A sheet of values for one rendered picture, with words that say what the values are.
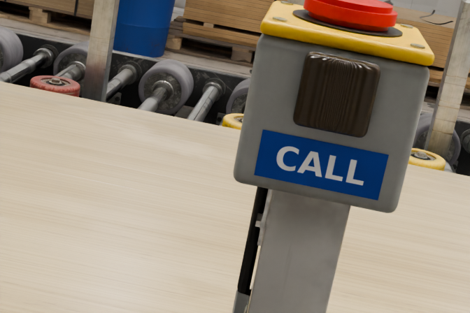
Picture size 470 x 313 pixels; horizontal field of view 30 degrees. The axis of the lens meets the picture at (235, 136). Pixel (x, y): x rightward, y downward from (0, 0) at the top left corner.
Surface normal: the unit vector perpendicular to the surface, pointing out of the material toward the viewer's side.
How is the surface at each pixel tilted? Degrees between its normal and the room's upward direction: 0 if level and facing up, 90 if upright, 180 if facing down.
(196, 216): 0
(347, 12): 90
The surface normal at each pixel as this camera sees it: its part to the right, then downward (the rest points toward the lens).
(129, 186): 0.18, -0.94
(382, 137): -0.11, 0.26
